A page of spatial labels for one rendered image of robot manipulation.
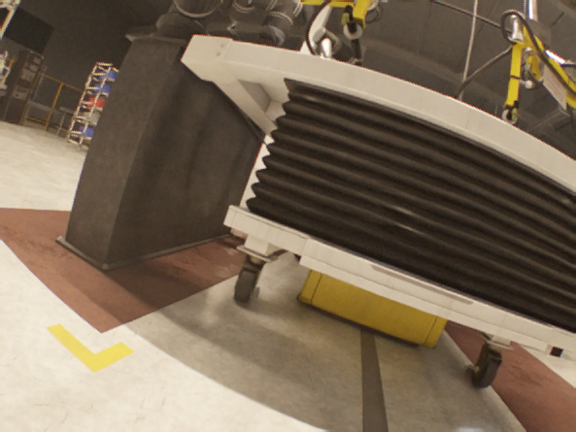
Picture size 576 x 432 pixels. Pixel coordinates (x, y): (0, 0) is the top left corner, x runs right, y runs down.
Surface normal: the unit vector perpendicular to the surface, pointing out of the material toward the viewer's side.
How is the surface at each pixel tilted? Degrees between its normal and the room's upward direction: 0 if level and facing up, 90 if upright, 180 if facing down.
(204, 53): 90
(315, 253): 90
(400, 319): 90
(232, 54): 90
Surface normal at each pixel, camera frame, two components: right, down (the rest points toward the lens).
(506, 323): -0.21, -0.03
